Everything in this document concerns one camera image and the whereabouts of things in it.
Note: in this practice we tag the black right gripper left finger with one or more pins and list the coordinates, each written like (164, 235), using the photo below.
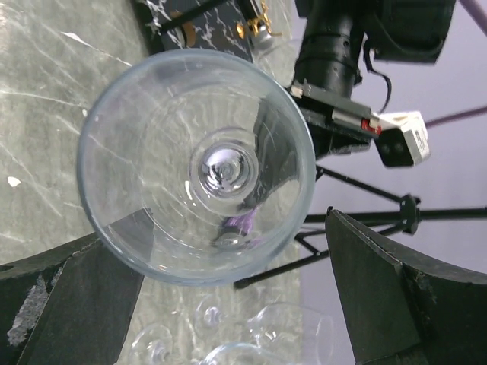
(69, 305)

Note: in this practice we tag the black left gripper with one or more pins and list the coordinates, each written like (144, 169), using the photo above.
(339, 35)

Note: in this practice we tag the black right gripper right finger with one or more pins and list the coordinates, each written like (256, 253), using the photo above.
(402, 306)

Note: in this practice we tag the purple glitter microphone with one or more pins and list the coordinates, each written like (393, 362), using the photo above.
(234, 231)

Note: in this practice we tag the gold wine glass rack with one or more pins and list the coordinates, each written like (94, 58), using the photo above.
(255, 18)

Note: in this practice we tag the black marble rack base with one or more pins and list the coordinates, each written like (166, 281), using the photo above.
(215, 29)

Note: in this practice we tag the black music stand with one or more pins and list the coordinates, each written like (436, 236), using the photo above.
(405, 219)

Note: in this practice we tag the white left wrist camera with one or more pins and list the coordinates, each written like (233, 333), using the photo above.
(403, 139)

